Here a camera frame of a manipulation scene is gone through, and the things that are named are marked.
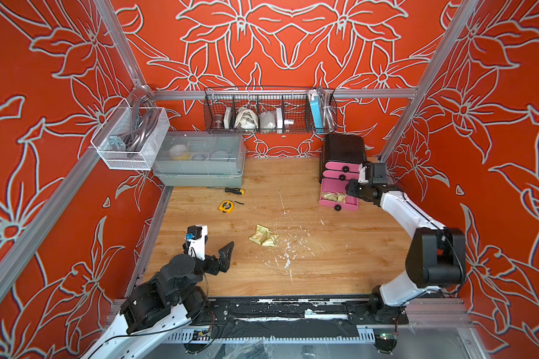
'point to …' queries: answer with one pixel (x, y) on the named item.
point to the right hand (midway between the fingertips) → (345, 185)
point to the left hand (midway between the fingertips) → (221, 240)
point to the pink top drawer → (346, 167)
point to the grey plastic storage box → (215, 158)
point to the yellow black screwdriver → (233, 190)
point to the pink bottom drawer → (337, 185)
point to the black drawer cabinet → (340, 158)
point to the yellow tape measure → (227, 206)
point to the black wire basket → (270, 110)
